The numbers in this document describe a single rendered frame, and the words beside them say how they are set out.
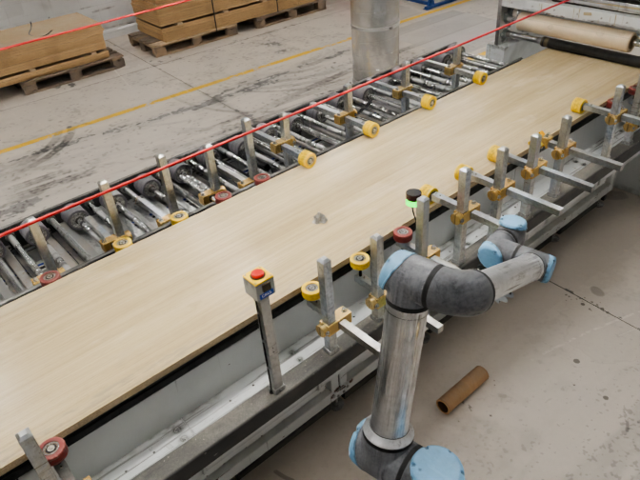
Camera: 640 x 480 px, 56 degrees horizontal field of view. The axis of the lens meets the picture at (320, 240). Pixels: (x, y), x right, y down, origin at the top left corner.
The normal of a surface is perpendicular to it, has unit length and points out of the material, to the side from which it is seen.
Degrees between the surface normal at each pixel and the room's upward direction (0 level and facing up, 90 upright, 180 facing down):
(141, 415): 90
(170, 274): 0
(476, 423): 0
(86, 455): 90
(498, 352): 0
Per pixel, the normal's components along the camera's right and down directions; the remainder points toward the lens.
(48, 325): -0.07, -0.81
